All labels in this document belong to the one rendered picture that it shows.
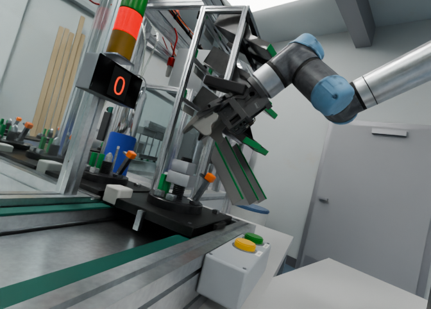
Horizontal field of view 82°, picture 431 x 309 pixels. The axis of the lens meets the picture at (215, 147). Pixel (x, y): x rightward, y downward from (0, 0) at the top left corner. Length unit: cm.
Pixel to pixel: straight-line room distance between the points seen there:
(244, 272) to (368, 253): 331
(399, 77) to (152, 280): 59
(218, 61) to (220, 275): 75
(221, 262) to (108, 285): 18
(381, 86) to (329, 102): 16
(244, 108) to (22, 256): 47
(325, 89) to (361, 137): 326
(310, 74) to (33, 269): 55
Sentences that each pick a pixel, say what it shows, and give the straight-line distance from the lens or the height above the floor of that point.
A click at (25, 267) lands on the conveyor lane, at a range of 41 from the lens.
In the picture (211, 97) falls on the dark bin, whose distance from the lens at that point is 93.
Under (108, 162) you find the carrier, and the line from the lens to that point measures 79.
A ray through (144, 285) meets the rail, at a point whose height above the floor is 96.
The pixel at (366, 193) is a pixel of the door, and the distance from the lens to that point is 366.
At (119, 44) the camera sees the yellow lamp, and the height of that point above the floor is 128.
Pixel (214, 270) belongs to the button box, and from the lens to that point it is 42.
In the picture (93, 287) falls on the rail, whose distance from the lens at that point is 28.
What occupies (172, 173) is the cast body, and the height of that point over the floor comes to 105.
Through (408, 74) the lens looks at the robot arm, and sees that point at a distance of 67.
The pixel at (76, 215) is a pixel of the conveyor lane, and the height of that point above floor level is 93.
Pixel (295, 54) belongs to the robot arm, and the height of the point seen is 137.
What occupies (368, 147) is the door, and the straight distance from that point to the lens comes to 374.
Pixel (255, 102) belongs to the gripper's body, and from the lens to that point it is 59.
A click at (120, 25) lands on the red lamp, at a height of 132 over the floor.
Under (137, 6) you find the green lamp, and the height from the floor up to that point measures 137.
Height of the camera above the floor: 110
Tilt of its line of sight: 4 degrees up
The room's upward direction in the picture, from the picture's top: 15 degrees clockwise
